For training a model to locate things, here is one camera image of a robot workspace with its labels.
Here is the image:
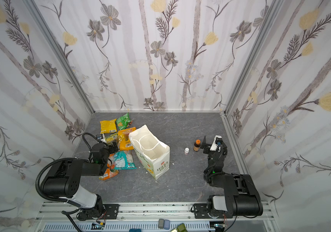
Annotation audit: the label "orange snack pack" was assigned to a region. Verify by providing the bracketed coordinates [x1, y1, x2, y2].
[118, 127, 136, 151]

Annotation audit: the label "teal mint candy bag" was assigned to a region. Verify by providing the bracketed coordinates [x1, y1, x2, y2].
[114, 150, 136, 170]

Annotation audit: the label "yellow chip bag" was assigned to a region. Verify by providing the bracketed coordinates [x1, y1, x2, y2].
[100, 119, 117, 134]

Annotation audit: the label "orange Fox's candy bag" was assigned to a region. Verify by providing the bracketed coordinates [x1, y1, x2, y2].
[99, 154, 119, 180]

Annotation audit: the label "green snack bag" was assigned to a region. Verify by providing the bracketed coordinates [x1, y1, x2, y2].
[116, 113, 132, 130]

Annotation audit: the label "white paper shopping bag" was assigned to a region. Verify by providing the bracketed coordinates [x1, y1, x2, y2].
[129, 125, 170, 180]

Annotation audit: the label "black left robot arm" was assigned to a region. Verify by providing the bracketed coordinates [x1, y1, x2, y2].
[35, 132, 119, 221]

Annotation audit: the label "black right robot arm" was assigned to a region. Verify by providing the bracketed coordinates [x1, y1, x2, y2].
[191, 135, 264, 219]

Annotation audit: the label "brown bottle orange cap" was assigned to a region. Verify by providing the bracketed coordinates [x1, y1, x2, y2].
[193, 139, 201, 152]

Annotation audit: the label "green yellow object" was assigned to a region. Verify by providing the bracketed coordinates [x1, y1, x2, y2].
[170, 223, 188, 232]

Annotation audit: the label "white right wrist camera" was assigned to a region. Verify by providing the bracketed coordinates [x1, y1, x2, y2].
[210, 135, 223, 152]

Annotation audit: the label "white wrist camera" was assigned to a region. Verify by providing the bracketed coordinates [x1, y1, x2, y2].
[96, 134, 106, 142]
[210, 135, 223, 152]

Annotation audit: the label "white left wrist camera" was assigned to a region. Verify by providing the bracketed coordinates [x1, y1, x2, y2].
[96, 134, 106, 142]

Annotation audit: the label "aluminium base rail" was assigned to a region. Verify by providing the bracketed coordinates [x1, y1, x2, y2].
[34, 201, 276, 232]

